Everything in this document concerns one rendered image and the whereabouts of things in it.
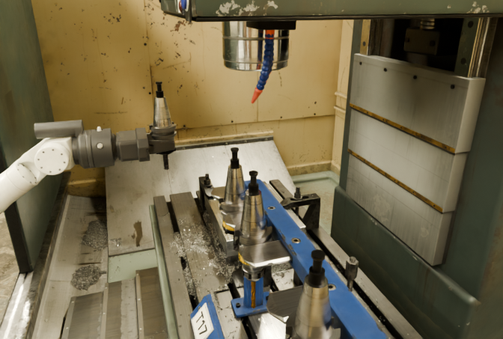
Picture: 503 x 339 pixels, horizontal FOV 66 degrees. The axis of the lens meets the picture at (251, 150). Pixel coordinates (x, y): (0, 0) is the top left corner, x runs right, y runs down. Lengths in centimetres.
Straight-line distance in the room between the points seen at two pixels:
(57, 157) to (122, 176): 106
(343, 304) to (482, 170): 63
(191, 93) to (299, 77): 59
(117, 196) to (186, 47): 77
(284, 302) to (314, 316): 8
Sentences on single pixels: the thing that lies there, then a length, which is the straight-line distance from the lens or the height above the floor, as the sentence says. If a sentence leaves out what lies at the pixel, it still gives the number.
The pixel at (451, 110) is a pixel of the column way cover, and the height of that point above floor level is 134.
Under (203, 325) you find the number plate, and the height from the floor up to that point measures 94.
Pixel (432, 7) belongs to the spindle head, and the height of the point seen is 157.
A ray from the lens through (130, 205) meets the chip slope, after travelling 183.
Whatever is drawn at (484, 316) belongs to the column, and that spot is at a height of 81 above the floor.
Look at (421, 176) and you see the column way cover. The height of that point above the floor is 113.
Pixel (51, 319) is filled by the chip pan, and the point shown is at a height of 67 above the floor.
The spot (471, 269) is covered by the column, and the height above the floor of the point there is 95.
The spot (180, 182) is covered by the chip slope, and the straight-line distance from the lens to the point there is 190.
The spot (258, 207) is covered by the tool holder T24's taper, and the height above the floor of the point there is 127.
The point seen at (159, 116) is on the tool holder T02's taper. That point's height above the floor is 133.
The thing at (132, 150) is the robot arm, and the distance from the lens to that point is 92.
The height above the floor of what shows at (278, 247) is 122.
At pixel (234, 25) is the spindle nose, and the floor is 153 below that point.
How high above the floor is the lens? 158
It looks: 21 degrees down
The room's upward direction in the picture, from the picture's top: straight up
